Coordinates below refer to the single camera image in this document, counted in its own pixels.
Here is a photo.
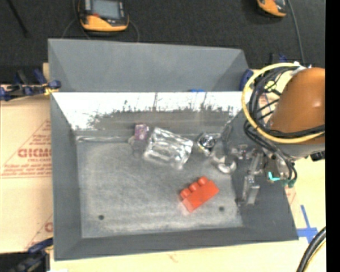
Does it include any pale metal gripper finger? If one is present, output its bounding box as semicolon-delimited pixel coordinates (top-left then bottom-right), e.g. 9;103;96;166
250;184;261;206
241;175;253;205

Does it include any clear glass thing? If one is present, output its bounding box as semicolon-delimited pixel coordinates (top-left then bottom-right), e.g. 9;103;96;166
212;121;238;175

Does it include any red toy building brick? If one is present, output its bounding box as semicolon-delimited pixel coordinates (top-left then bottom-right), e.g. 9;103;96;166
178;176;220;214

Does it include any shiny round metal thing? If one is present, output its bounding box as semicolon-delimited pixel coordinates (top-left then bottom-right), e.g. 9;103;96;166
197;133;220;156

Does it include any clear plastic box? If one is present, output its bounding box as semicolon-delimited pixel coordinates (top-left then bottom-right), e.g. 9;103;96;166
142;127;194;170

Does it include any grey metal bin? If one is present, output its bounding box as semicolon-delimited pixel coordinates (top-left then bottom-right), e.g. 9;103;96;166
47;38;299;261

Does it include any small purple packet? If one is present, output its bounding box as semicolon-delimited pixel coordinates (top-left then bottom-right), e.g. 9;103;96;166
134;124;150;142

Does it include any brown cardboard board, red print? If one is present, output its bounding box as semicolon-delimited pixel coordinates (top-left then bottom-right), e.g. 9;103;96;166
0;99;55;255

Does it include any black cylinder on white bracket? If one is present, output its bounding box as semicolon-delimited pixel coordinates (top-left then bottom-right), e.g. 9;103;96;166
309;150;326;162

